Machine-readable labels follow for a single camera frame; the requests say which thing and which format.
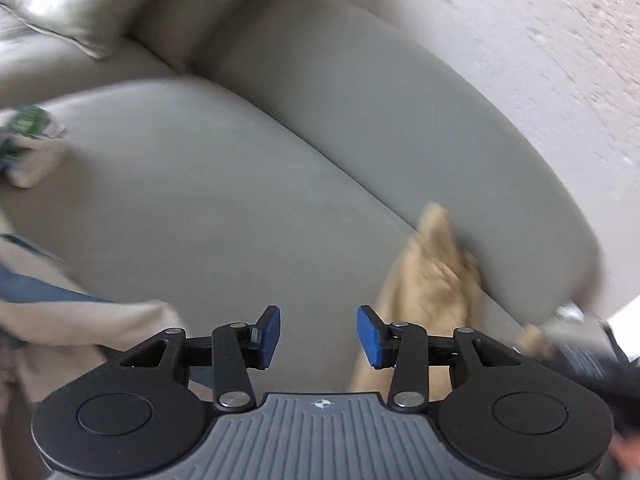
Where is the person's right forearm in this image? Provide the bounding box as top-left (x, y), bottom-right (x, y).
top-left (611, 432), bottom-right (640, 476)

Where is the beige and blue garment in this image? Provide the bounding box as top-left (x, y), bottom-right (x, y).
top-left (0, 205), bottom-right (213, 480)

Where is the tan garment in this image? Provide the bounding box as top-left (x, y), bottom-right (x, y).
top-left (349, 202), bottom-right (547, 404)

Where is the folded green print cloth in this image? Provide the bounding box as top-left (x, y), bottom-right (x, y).
top-left (0, 105), bottom-right (70, 190)

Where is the grey sofa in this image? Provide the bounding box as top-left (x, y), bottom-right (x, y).
top-left (0, 0), bottom-right (606, 480)

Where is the shiny grey cushion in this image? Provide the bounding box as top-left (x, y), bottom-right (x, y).
top-left (0, 0), bottom-right (173, 61)

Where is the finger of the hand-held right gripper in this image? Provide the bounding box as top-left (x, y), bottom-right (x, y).
top-left (541, 302), bottom-right (601, 347)

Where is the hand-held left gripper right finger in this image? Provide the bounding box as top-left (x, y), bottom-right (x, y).
top-left (356, 304), bottom-right (524, 411)

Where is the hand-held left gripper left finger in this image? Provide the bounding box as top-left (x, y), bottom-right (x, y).
top-left (107, 304), bottom-right (282, 414)

